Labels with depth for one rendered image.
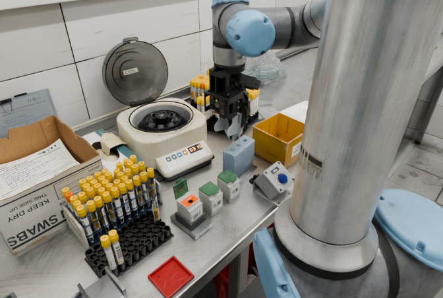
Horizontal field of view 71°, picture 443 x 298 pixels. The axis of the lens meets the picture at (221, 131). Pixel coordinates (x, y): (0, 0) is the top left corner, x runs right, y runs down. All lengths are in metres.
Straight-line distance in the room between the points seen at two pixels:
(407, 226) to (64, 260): 0.66
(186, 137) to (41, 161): 0.40
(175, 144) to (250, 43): 0.46
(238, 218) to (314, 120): 0.55
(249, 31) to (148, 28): 0.70
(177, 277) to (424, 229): 0.46
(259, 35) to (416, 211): 0.35
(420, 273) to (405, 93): 0.26
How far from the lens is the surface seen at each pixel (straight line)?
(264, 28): 0.55
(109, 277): 0.69
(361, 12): 0.25
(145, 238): 0.76
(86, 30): 1.09
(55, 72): 1.08
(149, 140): 0.89
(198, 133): 0.94
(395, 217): 0.45
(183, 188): 0.75
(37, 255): 0.84
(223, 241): 0.76
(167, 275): 0.72
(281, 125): 1.06
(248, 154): 0.90
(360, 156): 0.29
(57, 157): 1.00
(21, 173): 0.98
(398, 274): 0.45
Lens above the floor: 1.47
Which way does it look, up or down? 32 degrees down
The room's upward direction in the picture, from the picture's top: straight up
